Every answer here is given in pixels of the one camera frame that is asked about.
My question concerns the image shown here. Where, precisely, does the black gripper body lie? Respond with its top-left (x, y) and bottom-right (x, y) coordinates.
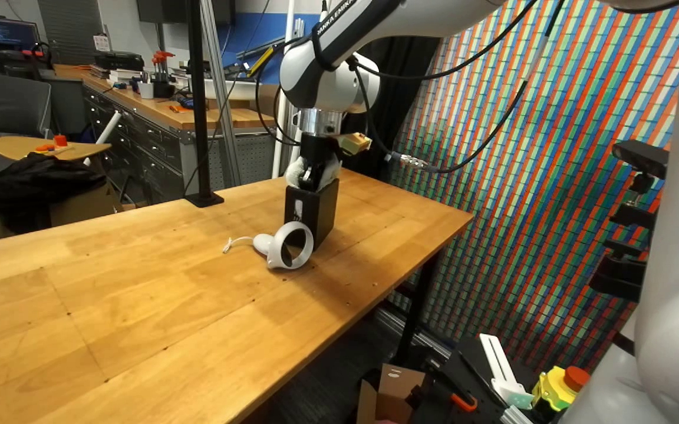
top-left (297, 130), bottom-right (344, 194)

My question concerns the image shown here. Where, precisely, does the orange handled tool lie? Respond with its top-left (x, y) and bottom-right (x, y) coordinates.
top-left (447, 388), bottom-right (481, 415)

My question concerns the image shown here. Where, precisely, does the black cable with clear connector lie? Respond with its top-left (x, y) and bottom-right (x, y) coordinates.
top-left (349, 0), bottom-right (571, 177)

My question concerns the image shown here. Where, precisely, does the black perforated basket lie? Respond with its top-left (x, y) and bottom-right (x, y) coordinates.
top-left (281, 177), bottom-right (341, 253)

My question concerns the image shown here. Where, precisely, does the white tape roll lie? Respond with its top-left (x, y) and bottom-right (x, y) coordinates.
top-left (220, 220), bottom-right (316, 274)

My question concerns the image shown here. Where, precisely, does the black stand pole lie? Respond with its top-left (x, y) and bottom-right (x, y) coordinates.
top-left (185, 0), bottom-right (226, 209)

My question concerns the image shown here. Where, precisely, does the blue panel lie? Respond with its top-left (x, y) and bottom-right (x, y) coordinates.
top-left (218, 9), bottom-right (302, 89)

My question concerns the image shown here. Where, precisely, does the white aluminium rail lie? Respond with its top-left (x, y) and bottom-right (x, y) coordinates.
top-left (476, 332), bottom-right (534, 408)

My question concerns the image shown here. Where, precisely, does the olive wrist camera box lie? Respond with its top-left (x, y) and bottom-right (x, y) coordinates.
top-left (337, 130), bottom-right (375, 159)

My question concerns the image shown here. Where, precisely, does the black jacket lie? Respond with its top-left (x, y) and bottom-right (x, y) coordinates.
top-left (0, 152), bottom-right (111, 235)

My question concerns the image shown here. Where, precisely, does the dark grey office chair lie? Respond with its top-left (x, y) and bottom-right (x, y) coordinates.
top-left (0, 70), bottom-right (54, 142)

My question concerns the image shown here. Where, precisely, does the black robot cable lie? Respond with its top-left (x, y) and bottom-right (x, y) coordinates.
top-left (249, 42), bottom-right (303, 152)

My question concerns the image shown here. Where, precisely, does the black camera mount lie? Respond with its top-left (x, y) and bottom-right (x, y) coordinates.
top-left (589, 139), bottom-right (671, 302)

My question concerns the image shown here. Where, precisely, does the yellow red emergency stop button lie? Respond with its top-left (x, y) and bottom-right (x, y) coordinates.
top-left (529, 364), bottom-right (593, 415)

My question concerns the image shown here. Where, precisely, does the open cardboard box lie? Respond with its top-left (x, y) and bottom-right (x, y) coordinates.
top-left (352, 364), bottom-right (429, 424)

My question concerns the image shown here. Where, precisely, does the small orange object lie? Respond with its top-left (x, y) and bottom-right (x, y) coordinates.
top-left (35, 132), bottom-right (71, 156)

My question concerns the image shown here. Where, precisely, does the white plastic bin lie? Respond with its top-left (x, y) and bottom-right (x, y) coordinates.
top-left (189, 76), bottom-right (263, 106)

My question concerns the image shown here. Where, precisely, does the round wooden side table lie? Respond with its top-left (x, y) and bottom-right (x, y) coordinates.
top-left (0, 135), bottom-right (112, 166)

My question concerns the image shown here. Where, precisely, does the colourful striped backdrop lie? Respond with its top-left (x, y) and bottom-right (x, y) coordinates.
top-left (384, 0), bottom-right (679, 379)

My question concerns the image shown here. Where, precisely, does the red and black tool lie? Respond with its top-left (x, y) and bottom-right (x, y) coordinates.
top-left (147, 47), bottom-right (178, 101)

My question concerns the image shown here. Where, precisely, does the wooden workbench with drawers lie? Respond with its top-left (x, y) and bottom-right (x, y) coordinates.
top-left (51, 66), bottom-right (278, 203)

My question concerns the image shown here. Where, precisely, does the grey metal pole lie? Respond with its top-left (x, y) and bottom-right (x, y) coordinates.
top-left (197, 0), bottom-right (245, 188)

